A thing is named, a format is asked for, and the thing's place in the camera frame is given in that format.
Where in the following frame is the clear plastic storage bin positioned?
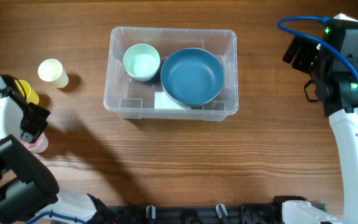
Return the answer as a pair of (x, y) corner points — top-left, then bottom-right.
(103, 27), (239, 121)

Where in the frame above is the yellow cup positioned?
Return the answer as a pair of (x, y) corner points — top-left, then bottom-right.
(15, 80), (39, 105)

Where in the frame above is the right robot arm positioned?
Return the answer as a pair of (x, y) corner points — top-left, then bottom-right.
(278, 14), (358, 223)

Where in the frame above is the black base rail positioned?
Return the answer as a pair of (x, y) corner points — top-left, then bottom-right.
(110, 203), (282, 224)

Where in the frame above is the mint green small bowl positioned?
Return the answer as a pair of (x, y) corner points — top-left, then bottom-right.
(123, 44), (161, 82)

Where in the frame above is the pale green cup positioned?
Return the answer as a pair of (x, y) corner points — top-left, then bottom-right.
(38, 58), (69, 88)

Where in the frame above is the pink cup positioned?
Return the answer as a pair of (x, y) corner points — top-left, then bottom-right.
(20, 133), (48, 154)

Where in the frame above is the blue bowl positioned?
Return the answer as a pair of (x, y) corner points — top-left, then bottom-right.
(160, 48), (224, 106)

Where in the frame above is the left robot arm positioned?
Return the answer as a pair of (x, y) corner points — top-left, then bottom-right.
(0, 74), (119, 223)

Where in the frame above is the right blue cable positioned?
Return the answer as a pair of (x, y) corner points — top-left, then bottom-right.
(277, 16), (358, 181)

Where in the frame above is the cream bowl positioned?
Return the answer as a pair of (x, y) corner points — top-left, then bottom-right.
(164, 90), (219, 107)

